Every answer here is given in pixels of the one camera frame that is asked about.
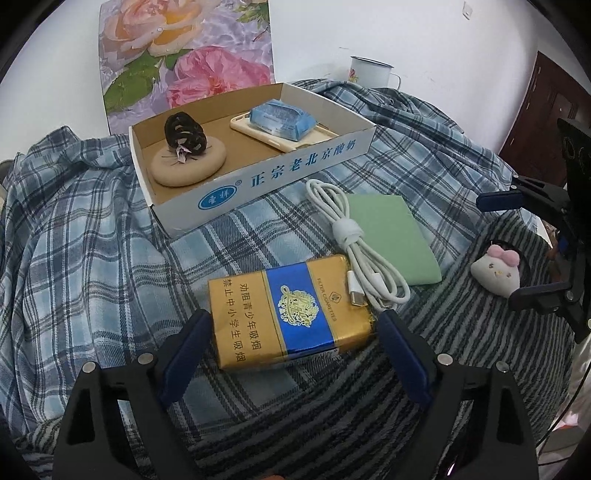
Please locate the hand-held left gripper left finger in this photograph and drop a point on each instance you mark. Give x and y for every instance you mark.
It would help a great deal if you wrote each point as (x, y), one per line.
(184, 360)

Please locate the brown wooden door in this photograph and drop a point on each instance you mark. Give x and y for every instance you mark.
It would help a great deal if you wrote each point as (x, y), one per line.
(549, 115)

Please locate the white wall socket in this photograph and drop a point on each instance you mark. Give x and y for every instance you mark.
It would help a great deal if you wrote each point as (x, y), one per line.
(467, 10)

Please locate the green pouch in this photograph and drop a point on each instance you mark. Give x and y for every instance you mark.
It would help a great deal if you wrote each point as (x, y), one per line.
(392, 235)

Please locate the floral lid cardboard box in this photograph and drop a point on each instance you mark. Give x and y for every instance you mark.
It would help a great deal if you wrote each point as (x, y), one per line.
(286, 161)

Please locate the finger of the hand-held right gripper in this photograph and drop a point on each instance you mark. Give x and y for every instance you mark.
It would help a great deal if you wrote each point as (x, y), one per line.
(538, 297)
(501, 201)

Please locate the white enamel mug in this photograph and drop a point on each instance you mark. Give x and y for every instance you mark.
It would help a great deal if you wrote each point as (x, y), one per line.
(369, 74)

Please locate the beige round silicone pad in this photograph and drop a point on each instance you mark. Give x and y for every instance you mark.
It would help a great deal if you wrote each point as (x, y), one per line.
(203, 161)

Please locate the white pink plush toy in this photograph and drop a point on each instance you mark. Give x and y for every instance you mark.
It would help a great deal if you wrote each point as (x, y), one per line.
(496, 274)

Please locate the gold blue cigarette pack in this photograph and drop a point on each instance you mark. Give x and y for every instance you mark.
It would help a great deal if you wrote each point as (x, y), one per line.
(295, 309)

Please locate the blue tissue packet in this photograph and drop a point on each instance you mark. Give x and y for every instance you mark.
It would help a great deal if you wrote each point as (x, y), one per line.
(281, 117)

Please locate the beige phone case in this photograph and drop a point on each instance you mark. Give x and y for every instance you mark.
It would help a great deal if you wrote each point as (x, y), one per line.
(318, 137)

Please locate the grey striped blanket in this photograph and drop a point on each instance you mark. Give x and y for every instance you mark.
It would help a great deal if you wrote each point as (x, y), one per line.
(461, 332)

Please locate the blue plaid shirt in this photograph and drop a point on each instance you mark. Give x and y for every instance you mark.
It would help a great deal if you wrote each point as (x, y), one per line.
(92, 240)

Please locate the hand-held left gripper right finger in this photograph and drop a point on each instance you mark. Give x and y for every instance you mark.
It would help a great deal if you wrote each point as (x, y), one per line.
(406, 360)

